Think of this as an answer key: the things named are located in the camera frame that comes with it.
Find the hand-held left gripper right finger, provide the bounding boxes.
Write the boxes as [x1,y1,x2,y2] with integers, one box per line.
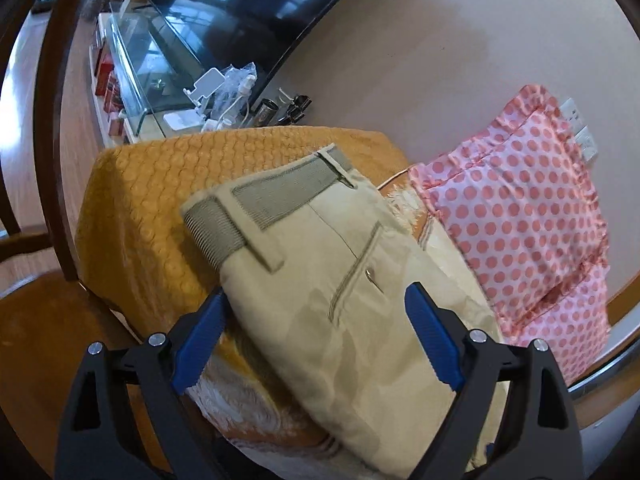
[404,282,586,480]

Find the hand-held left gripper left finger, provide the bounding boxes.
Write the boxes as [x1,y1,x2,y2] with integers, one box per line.
[54,286,231,480]

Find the beige pants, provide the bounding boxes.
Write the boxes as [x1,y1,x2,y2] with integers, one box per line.
[181,144,506,479]

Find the pink polka dot pillow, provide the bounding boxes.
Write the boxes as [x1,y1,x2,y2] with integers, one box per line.
[409,85,612,382]

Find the orange textured bed cover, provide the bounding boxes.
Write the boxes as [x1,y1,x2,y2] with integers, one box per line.
[75,126,412,471]

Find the wooden chair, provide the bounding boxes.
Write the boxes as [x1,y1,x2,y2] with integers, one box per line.
[0,0,151,480]

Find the white paper sheet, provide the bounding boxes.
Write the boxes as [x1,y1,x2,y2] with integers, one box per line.
[163,112,201,133]

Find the dark metal cup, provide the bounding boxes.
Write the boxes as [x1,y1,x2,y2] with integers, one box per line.
[256,100,280,126]

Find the white phone stand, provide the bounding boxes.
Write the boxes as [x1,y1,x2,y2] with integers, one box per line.
[184,69,226,111]

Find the clear plastic bag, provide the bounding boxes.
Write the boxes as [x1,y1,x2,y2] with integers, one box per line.
[216,62,258,106]

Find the red box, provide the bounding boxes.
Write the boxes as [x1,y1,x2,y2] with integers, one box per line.
[96,56,121,101]

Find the glass tv stand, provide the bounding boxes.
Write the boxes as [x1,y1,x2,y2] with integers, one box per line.
[90,0,266,147]

